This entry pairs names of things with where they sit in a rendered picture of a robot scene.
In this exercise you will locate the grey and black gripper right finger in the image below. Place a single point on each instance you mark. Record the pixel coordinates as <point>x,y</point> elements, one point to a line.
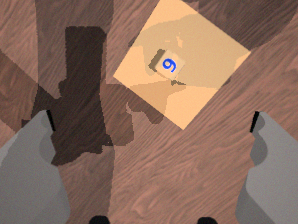
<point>269,194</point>

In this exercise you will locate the peach mat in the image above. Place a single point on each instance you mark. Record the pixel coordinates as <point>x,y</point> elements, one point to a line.
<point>210,55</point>

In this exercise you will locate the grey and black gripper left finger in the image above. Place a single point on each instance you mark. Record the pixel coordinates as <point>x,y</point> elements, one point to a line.
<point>31,188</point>

